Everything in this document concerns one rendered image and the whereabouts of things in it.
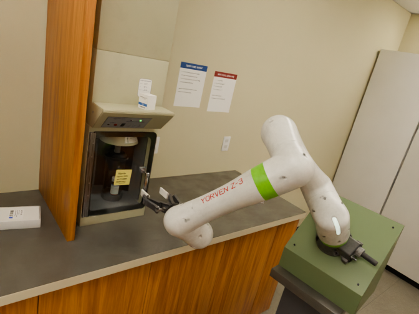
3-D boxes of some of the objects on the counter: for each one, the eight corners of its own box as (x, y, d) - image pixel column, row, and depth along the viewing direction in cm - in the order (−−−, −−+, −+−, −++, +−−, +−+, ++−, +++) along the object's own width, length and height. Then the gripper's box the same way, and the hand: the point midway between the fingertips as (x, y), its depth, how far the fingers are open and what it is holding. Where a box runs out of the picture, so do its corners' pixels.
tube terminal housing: (62, 200, 160) (75, 41, 136) (123, 193, 180) (143, 53, 157) (79, 227, 142) (96, 48, 118) (144, 215, 163) (169, 61, 139)
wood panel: (38, 189, 165) (54, -139, 122) (44, 188, 167) (62, -135, 124) (67, 242, 131) (103, -188, 88) (74, 240, 133) (113, -181, 90)
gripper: (200, 204, 136) (172, 181, 152) (156, 210, 122) (130, 185, 138) (197, 218, 138) (169, 195, 154) (153, 227, 124) (128, 200, 140)
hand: (153, 193), depth 144 cm, fingers open, 9 cm apart
